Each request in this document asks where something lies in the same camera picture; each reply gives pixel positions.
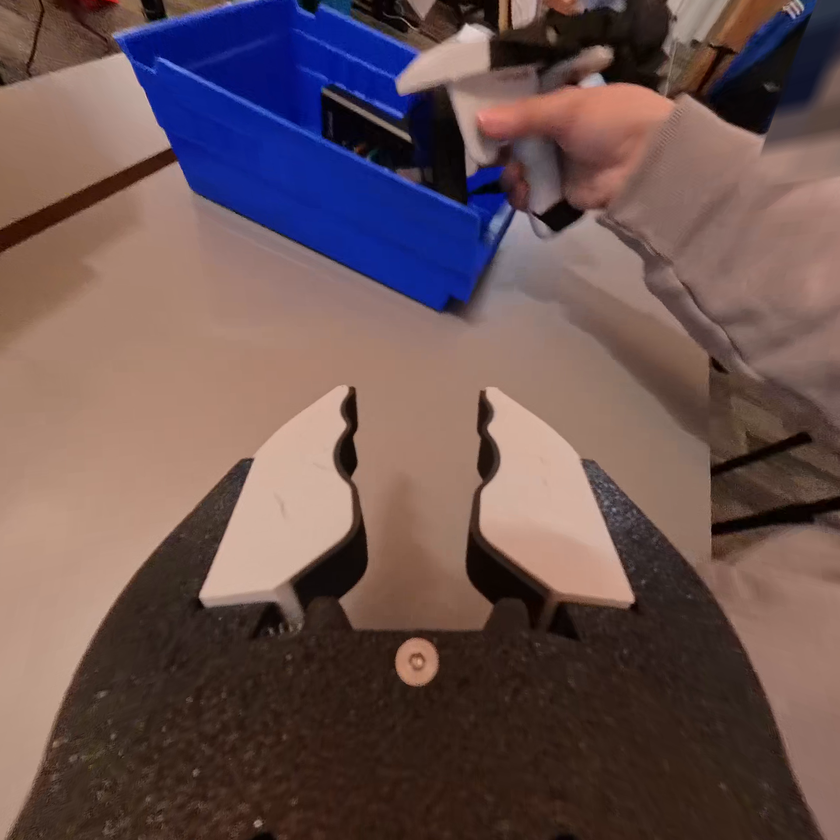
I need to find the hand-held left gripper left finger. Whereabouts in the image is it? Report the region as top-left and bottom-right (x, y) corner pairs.
(199, 385), (368, 623)

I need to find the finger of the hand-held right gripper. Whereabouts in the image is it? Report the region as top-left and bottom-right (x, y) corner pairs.
(395, 24), (494, 97)

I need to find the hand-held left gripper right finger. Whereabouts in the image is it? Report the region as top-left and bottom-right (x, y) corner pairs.
(466, 386), (637, 628)

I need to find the blue plastic bin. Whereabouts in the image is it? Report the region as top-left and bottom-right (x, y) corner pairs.
(115, 0), (517, 313)

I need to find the person's right forearm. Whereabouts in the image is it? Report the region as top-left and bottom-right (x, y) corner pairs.
(596, 94), (840, 429)

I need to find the person's right hand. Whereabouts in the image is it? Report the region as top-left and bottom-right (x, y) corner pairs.
(478, 83), (677, 215)

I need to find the black jacket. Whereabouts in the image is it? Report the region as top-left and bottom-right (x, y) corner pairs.
(543, 0), (672, 91)

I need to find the blue cloth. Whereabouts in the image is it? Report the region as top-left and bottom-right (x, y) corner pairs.
(707, 0), (816, 134)

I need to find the black chair base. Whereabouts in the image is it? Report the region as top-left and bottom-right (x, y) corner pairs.
(710, 431), (840, 537)

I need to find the person's grey sweatshirt torso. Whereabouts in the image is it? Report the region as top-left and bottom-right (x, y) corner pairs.
(704, 518), (840, 840)

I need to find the black box with cables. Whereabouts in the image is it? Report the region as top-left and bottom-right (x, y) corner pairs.
(319, 84), (416, 177)

